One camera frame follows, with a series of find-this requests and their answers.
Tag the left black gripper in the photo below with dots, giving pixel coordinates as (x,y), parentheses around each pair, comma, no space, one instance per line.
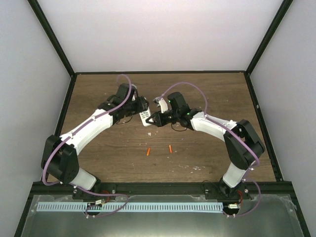
(141,105)

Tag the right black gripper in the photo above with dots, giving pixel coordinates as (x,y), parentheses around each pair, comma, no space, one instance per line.
(159,121)

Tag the white remote control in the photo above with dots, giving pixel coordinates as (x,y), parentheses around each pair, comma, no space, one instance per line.
(143,116)

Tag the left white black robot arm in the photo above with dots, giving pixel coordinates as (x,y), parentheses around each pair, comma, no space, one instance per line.
(60,155)

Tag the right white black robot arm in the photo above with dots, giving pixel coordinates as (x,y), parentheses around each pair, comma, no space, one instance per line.
(243,144)

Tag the left orange battery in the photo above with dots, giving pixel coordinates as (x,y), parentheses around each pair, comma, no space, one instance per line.
(148,151)

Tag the metal front plate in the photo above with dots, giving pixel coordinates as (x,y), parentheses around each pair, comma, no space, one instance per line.
(268,216)

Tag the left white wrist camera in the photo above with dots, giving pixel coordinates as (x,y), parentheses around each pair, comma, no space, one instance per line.
(133,92)

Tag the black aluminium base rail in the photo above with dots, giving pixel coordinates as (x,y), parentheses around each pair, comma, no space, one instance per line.
(208,189)

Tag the light blue slotted cable duct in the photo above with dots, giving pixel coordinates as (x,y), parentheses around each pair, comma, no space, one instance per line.
(203,207)

